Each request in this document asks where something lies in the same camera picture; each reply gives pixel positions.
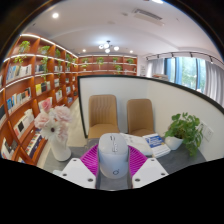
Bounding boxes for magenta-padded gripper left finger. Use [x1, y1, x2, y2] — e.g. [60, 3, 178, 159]
[53, 143, 101, 190]

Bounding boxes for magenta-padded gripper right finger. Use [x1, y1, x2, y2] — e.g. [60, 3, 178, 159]
[127, 144, 169, 189]

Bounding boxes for white computer mouse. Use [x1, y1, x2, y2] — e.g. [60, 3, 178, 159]
[97, 132, 130, 180]

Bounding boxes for white ceramic vase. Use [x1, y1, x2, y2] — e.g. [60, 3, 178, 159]
[49, 134, 72, 163]

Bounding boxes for blue and white book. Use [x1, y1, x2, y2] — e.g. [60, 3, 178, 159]
[143, 133, 172, 159]

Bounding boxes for white plant pot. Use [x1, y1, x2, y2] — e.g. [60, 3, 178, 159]
[164, 134, 184, 151]

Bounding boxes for pink and white flowers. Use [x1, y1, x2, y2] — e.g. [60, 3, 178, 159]
[33, 98, 74, 143]

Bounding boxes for tan upholstered chair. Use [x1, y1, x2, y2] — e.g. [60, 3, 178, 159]
[126, 98, 156, 138]
[87, 94, 121, 140]

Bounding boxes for green leafy pothos plant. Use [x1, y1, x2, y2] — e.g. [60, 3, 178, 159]
[164, 112, 204, 157]

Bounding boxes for orange wooden shelf unit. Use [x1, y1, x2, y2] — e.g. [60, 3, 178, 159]
[0, 33, 139, 166]

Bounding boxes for window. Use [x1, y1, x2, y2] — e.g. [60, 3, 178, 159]
[164, 56, 208, 93]

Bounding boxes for white curtain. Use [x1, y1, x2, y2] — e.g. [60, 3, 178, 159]
[203, 59, 224, 108]

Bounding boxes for ceiling lamp with bulbs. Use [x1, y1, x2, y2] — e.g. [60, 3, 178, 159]
[98, 40, 120, 54]

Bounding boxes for ceiling air vent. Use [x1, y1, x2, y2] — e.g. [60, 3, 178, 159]
[132, 8, 165, 26]

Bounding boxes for white wall socket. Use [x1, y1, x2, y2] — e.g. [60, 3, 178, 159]
[202, 123, 215, 142]

